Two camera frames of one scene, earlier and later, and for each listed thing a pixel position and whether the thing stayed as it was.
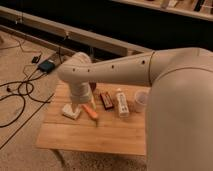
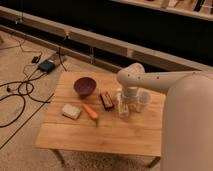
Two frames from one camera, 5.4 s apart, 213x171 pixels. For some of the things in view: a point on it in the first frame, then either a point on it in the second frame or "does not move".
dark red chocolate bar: [106, 100] does not move
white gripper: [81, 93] -> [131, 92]
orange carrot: [94, 114] does not move
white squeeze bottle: [123, 107] does not move
